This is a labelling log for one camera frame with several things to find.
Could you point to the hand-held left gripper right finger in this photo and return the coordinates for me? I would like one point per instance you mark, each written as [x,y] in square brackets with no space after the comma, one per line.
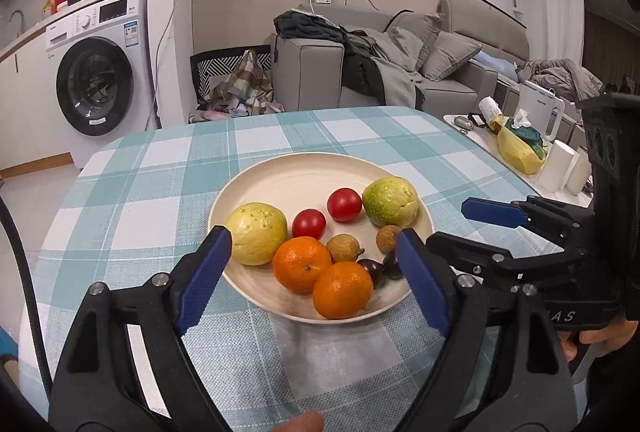
[422,279]

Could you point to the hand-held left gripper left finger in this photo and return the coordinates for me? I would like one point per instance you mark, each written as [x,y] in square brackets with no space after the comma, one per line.
[205,277]

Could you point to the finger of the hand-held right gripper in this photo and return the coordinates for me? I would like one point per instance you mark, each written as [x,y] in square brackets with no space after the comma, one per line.
[470,254]
[492,211]

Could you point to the dark plum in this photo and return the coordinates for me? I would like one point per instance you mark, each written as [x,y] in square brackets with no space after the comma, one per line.
[372,269]
[392,266]

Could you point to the small brown kiwi fruit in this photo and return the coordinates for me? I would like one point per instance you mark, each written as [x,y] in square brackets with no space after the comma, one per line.
[388,237]

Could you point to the large yellow guava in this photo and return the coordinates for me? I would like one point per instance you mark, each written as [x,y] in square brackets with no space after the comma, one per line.
[256,233]

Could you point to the orange mandarin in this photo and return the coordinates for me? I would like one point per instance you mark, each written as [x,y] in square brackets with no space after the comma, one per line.
[301,263]
[342,289]

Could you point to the green yellow guava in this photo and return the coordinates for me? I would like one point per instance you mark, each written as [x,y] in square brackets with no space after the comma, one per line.
[391,202]

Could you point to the brown longan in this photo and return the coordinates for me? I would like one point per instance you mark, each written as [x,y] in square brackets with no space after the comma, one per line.
[342,247]

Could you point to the red tomato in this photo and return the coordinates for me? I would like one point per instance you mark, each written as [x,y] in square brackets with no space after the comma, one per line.
[344,204]
[308,223]

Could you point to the cream round plate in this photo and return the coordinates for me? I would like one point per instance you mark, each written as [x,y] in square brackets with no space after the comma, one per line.
[280,182]

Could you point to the person's right hand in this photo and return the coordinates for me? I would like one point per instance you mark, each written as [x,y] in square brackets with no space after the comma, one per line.
[617,337]

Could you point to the person's left hand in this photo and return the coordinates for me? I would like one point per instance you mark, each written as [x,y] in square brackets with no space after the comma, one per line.
[302,423]

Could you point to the yellow plastic bag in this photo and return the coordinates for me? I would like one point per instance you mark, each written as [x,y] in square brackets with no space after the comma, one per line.
[515,154]

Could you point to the white side table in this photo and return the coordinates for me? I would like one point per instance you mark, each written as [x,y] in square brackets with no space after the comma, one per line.
[485,142]

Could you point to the green packet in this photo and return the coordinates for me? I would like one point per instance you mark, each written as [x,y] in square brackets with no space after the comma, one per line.
[530,137]

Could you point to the small black object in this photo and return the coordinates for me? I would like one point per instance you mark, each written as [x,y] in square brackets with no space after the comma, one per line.
[477,119]

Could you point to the small metal object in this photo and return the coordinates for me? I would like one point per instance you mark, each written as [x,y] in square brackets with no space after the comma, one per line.
[462,123]

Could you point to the white tissue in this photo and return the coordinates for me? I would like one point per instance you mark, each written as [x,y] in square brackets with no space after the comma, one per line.
[521,118]

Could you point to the teal checked tablecloth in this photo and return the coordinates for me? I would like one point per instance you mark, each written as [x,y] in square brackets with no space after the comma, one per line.
[150,192]

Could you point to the white bottle yellow label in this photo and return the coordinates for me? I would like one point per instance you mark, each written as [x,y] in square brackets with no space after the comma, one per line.
[489,107]

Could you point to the white appliance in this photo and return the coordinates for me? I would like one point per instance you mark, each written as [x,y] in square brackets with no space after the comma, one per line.
[540,107]

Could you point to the grey bedding pile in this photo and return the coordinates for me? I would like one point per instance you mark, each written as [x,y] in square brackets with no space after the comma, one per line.
[560,74]

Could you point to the blue cloth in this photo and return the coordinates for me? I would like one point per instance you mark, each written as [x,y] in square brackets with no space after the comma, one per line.
[495,62]

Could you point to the grey garment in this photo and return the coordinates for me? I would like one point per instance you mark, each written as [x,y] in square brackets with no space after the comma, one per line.
[395,82]

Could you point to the grey pillow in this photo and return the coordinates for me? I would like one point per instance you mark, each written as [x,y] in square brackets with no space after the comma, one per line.
[450,54]
[417,29]

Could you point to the pink crumpled cloth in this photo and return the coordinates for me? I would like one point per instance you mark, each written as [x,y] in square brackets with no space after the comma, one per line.
[225,114]

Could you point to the brown curtain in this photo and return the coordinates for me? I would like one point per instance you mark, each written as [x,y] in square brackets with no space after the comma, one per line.
[610,27]

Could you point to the plaid cloth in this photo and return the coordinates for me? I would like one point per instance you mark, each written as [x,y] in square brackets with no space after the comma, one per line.
[245,77]

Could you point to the black striped laundry basket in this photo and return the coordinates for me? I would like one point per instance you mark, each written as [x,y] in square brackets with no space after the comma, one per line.
[205,72]

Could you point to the white sheer curtain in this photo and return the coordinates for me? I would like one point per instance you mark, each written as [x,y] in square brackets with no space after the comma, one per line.
[555,2]

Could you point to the grey sofa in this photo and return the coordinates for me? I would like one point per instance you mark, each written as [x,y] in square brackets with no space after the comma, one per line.
[305,72]

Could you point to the white kitchen cabinet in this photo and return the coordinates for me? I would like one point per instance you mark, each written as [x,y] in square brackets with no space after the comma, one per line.
[30,112]

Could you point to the dark clothes pile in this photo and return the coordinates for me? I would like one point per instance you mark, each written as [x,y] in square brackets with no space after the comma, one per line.
[310,27]

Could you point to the white washing machine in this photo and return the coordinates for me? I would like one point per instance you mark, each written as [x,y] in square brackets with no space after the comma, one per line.
[115,12]

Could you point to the metal faucet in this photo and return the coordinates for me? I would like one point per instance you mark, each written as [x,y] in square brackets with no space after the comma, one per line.
[20,18]

